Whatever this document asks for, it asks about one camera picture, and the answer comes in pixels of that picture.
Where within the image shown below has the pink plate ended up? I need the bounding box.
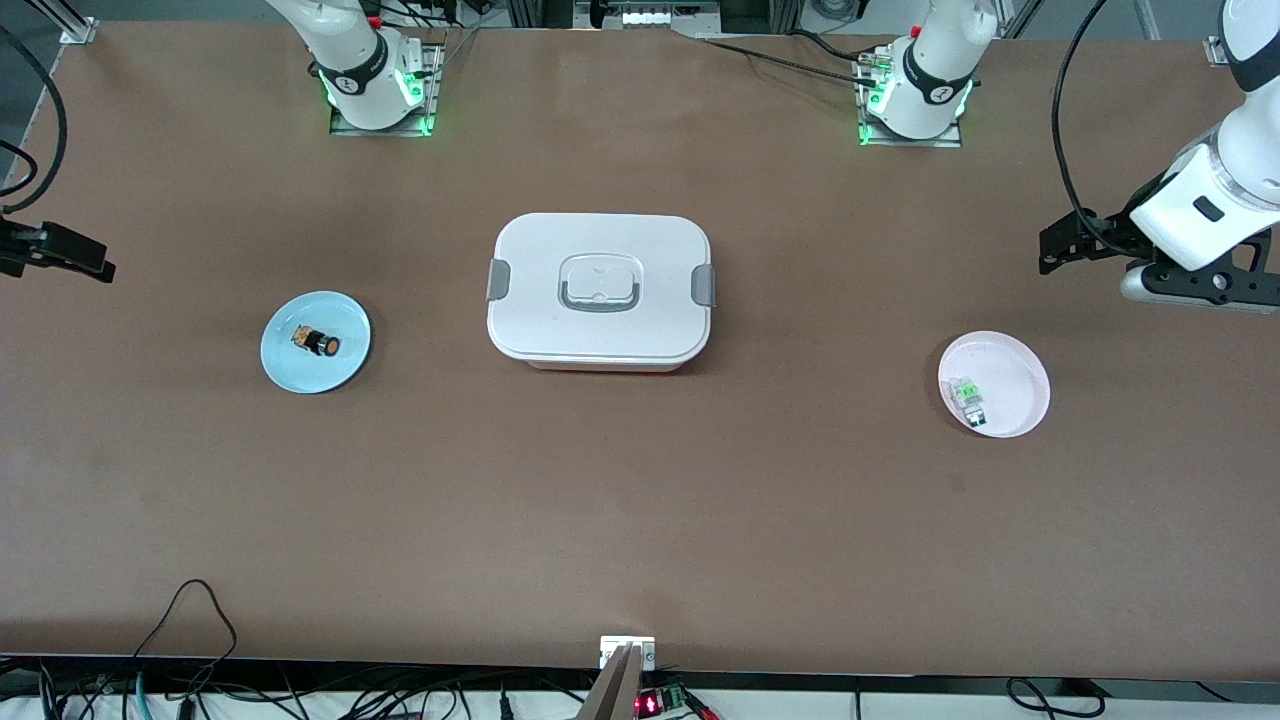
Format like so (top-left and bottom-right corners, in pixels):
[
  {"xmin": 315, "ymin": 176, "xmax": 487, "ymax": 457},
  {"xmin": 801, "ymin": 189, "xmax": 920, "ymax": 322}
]
[{"xmin": 938, "ymin": 331, "xmax": 1051, "ymax": 439}]

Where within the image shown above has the light blue plate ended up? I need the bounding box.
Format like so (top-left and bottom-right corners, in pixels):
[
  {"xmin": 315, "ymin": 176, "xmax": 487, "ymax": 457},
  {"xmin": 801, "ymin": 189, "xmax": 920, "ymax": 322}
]
[{"xmin": 261, "ymin": 291, "xmax": 372, "ymax": 395}]

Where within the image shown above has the white lidded container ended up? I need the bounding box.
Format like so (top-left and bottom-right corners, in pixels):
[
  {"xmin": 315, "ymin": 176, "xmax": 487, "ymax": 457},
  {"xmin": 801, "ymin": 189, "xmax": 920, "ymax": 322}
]
[{"xmin": 486, "ymin": 212, "xmax": 717, "ymax": 374}]

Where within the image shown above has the circuit board with red light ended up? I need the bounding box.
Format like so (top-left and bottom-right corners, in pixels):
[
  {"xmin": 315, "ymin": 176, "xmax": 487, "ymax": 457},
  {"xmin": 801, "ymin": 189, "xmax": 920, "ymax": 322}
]
[{"xmin": 636, "ymin": 683, "xmax": 693, "ymax": 717}]

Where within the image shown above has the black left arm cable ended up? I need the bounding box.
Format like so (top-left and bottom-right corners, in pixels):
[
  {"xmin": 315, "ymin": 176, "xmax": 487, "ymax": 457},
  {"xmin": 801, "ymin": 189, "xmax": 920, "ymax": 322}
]
[{"xmin": 1051, "ymin": 0, "xmax": 1133, "ymax": 257}]

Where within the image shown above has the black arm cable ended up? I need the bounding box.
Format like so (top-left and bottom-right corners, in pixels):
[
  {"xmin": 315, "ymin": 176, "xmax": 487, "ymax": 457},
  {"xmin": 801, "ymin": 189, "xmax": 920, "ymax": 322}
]
[
  {"xmin": 0, "ymin": 24, "xmax": 69, "ymax": 215},
  {"xmin": 1051, "ymin": 0, "xmax": 1133, "ymax": 257}
]

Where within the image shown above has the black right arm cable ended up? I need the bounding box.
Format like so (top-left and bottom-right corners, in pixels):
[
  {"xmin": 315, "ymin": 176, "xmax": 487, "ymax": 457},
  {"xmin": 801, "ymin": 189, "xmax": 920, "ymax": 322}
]
[{"xmin": 0, "ymin": 24, "xmax": 69, "ymax": 215}]

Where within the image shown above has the green clear switch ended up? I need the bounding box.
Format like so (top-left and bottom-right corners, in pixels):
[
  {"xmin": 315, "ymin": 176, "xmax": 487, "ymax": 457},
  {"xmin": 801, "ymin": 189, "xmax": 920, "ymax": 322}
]
[{"xmin": 952, "ymin": 378, "xmax": 990, "ymax": 429}]

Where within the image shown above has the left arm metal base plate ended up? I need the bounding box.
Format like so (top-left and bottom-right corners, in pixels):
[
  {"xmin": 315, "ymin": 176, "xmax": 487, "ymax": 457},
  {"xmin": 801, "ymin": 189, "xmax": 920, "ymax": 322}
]
[{"xmin": 857, "ymin": 50, "xmax": 964, "ymax": 149}]

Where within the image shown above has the black cable across table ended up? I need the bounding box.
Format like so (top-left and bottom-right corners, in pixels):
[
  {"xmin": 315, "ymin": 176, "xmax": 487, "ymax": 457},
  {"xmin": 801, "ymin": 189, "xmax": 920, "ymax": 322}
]
[{"xmin": 700, "ymin": 33, "xmax": 883, "ymax": 89}]

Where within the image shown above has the thin black looped cable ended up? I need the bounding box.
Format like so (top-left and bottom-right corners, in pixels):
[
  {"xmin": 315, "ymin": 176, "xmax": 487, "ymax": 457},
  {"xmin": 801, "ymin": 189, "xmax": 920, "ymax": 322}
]
[{"xmin": 130, "ymin": 579, "xmax": 239, "ymax": 691}]

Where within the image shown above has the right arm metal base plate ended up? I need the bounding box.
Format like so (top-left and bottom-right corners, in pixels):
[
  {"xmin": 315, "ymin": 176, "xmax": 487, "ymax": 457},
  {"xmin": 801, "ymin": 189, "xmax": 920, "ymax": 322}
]
[{"xmin": 329, "ymin": 40, "xmax": 445, "ymax": 138}]

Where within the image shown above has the black coiled cable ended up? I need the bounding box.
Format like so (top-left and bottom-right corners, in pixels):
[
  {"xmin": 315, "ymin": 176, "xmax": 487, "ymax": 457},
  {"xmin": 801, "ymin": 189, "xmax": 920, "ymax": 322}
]
[{"xmin": 1006, "ymin": 677, "xmax": 1107, "ymax": 720}]

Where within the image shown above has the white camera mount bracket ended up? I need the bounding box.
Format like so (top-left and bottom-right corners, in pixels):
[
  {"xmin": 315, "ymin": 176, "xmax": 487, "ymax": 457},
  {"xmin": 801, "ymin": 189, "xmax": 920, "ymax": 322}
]
[{"xmin": 600, "ymin": 636, "xmax": 656, "ymax": 671}]

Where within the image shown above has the grey camera post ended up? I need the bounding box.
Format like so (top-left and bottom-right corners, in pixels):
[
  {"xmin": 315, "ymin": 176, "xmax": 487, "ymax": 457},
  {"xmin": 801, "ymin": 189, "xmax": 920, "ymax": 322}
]
[{"xmin": 577, "ymin": 645, "xmax": 647, "ymax": 720}]

